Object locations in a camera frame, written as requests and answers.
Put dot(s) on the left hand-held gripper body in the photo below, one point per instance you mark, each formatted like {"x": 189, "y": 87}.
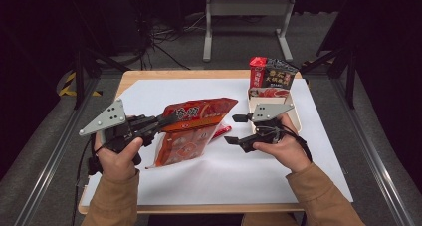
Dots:
{"x": 109, "y": 118}

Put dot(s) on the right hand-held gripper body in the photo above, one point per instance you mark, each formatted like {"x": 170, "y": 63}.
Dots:
{"x": 268, "y": 111}

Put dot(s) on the cream plastic box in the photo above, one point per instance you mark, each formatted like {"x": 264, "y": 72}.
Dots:
{"x": 295, "y": 118}

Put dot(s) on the orange clear seasoning packet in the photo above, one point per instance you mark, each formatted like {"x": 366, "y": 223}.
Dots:
{"x": 192, "y": 133}

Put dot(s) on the large red black packet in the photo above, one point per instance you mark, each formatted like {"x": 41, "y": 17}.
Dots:
{"x": 275, "y": 75}

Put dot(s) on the person's left hand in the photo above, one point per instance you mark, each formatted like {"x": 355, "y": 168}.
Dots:
{"x": 116, "y": 164}

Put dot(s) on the person's right hand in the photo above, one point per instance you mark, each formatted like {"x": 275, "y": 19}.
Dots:
{"x": 290, "y": 154}

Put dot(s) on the white table mat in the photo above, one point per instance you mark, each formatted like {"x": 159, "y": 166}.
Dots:
{"x": 215, "y": 173}

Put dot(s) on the black tripod stand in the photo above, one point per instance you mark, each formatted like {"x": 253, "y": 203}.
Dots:
{"x": 79, "y": 76}
{"x": 350, "y": 73}

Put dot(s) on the yellow black floor tape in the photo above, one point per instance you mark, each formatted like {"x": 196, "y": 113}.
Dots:
{"x": 68, "y": 86}

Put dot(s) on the wooden table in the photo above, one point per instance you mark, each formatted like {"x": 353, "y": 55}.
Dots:
{"x": 199, "y": 74}

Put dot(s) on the grey metal stand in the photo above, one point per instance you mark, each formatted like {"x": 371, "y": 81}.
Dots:
{"x": 249, "y": 7}

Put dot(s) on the aluminium floor rail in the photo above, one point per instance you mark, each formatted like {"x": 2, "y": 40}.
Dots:
{"x": 371, "y": 153}
{"x": 49, "y": 166}

